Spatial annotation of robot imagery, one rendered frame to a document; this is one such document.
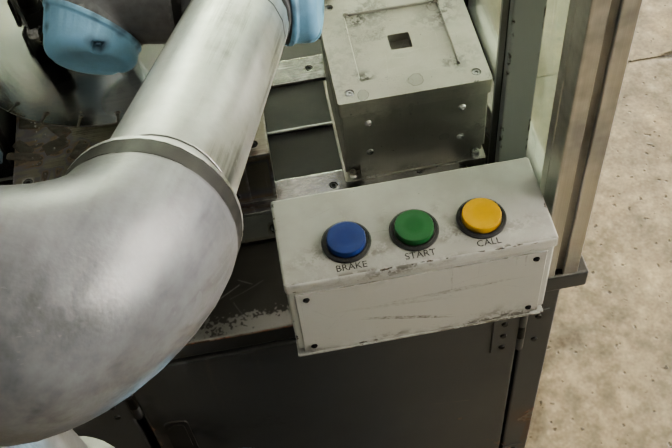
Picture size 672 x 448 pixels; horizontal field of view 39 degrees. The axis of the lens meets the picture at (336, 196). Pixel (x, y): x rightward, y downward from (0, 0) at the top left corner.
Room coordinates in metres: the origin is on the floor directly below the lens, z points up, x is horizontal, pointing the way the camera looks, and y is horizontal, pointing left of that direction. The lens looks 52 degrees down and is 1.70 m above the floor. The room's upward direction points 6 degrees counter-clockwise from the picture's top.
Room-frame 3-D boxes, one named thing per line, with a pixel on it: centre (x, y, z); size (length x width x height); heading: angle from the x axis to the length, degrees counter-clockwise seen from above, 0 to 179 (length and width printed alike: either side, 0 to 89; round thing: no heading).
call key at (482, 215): (0.57, -0.14, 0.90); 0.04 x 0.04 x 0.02
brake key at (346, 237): (0.56, -0.01, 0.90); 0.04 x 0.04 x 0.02
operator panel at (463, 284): (0.58, -0.07, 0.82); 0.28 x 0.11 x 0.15; 94
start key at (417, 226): (0.56, -0.07, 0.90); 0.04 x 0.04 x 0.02
